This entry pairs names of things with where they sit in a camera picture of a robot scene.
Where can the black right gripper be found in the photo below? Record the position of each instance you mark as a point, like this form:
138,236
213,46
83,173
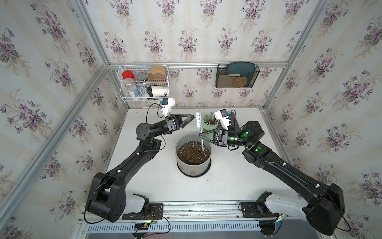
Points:
221,137

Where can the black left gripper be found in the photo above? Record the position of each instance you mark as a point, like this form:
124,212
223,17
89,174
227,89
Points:
171,123

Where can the white ceramic pot with soil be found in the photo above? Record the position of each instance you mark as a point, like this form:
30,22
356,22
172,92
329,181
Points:
188,150

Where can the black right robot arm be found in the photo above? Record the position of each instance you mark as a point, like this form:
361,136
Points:
323,206

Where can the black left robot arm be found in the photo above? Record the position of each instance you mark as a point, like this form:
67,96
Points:
107,196

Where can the black pot saucer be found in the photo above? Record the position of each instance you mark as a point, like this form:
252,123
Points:
194,171

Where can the green pencil cup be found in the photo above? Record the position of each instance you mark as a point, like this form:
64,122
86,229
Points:
209,122

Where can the white cylindrical speaker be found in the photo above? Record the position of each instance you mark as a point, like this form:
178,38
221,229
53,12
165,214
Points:
158,91

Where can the brown cardboard cup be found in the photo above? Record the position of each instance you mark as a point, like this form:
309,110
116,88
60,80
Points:
157,72

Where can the round cork coaster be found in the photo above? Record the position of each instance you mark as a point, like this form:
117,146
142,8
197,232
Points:
239,82

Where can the clear plastic bottle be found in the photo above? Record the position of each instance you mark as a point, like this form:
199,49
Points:
131,88

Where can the teal plate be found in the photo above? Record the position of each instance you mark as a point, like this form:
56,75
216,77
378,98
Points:
244,69

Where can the small circuit board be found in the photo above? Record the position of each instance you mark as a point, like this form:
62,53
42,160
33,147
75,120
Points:
141,227

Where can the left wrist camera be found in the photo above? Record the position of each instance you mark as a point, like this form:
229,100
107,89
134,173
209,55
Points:
166,105

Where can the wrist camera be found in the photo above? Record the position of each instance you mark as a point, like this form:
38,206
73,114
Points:
223,117
166,105

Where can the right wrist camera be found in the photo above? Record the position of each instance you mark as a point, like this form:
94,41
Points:
223,117

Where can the black mesh wall organizer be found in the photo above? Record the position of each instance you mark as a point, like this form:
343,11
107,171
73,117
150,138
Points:
225,81

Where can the white wire basket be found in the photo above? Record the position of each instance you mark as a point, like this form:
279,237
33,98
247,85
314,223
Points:
140,71

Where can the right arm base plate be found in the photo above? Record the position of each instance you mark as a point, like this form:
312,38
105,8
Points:
256,210

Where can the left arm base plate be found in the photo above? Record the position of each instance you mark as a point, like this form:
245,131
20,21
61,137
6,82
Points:
151,211

